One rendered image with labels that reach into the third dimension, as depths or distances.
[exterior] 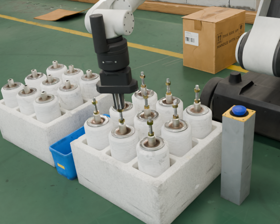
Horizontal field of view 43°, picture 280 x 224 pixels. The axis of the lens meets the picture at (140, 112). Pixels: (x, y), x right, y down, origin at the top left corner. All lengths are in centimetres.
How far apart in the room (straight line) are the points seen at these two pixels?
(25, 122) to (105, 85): 54
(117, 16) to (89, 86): 63
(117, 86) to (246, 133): 39
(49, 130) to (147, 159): 49
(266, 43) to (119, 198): 68
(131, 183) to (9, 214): 46
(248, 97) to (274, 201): 41
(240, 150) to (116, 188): 40
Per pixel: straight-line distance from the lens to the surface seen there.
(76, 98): 146
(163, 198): 105
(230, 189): 119
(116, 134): 110
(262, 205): 123
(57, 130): 140
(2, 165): 157
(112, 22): 93
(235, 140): 107
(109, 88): 102
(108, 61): 96
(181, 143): 110
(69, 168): 133
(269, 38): 121
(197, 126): 117
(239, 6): 316
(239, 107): 105
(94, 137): 117
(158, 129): 117
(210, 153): 120
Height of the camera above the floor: 83
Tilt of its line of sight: 29 degrees down
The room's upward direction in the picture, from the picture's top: 6 degrees counter-clockwise
